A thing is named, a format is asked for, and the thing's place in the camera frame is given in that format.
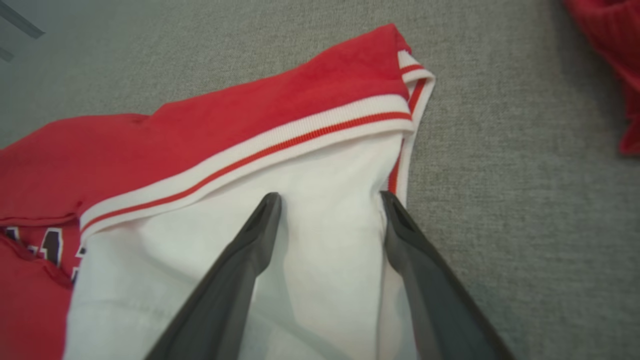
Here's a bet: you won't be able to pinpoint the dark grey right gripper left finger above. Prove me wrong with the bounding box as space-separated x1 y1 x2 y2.
145 192 283 360

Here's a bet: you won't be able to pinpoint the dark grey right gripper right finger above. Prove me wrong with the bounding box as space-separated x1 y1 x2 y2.
380 191 516 360

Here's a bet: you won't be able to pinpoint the red and white basketball jersey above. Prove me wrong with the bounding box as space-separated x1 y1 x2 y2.
0 22 437 360

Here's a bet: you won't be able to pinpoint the red shorts with white stripe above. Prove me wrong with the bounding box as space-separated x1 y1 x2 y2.
564 0 640 157

